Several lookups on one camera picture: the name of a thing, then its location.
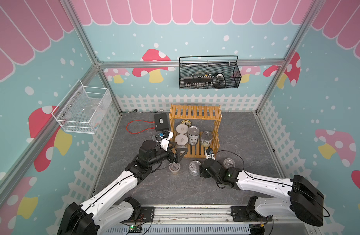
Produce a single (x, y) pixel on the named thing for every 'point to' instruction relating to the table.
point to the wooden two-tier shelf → (206, 117)
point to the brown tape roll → (187, 122)
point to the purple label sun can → (206, 138)
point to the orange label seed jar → (174, 168)
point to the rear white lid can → (181, 129)
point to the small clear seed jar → (229, 163)
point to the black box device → (161, 121)
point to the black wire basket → (209, 72)
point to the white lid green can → (181, 140)
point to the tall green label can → (193, 132)
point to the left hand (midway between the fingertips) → (182, 149)
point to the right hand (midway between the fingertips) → (204, 164)
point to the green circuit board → (135, 228)
